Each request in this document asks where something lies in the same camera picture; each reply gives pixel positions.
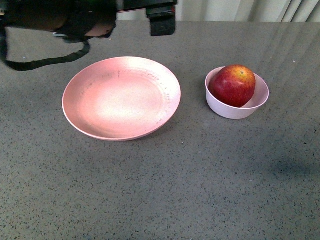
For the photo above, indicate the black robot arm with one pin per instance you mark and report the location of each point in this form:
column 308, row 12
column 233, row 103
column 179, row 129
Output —
column 42, row 15

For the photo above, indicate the pink plate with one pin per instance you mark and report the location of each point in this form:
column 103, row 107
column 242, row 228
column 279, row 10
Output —
column 121, row 98

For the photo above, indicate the white curtain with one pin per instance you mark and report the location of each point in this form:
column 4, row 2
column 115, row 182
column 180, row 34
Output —
column 275, row 11

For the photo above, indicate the pale pink bowl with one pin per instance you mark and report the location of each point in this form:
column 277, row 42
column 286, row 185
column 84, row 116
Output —
column 260, row 97

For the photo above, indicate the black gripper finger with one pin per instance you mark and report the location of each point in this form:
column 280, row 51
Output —
column 162, row 17

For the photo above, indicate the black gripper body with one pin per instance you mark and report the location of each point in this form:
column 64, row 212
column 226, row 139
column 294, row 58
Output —
column 95, row 18

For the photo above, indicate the red apple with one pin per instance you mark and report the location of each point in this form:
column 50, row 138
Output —
column 233, row 85

